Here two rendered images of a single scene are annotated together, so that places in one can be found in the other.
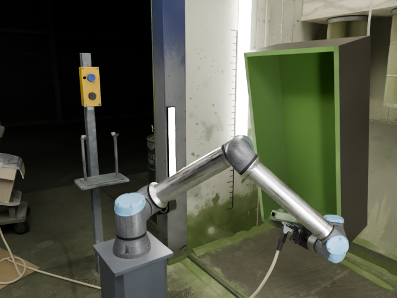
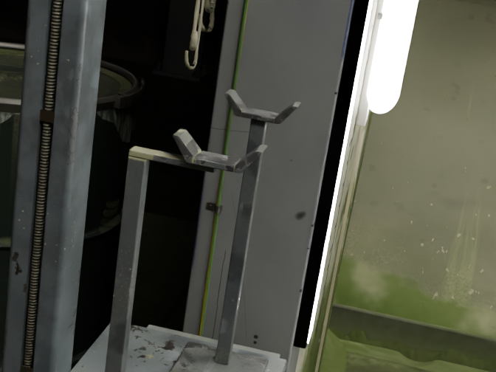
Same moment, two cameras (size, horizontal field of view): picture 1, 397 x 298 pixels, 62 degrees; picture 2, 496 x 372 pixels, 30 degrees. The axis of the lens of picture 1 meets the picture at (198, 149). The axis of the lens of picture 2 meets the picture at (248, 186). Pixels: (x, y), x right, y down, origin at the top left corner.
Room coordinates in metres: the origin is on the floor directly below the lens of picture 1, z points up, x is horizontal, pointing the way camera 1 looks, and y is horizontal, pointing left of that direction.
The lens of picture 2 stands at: (1.54, 1.27, 1.32)
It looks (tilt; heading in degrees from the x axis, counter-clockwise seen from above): 18 degrees down; 314
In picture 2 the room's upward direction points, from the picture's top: 9 degrees clockwise
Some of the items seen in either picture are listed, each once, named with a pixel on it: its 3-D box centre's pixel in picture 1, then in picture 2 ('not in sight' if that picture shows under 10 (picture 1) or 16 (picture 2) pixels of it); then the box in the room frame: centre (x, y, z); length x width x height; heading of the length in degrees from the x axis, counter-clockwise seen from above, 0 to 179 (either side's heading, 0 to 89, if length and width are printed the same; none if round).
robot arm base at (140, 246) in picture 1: (131, 239); not in sight; (1.52, 0.34, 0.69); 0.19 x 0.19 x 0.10
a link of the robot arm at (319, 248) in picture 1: (329, 249); not in sight; (1.44, -0.63, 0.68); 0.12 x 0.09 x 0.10; 28
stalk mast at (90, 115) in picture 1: (93, 170); (38, 348); (2.30, 0.76, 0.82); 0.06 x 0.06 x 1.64; 35
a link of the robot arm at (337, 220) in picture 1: (332, 229); not in sight; (1.43, -0.63, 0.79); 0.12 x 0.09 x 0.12; 165
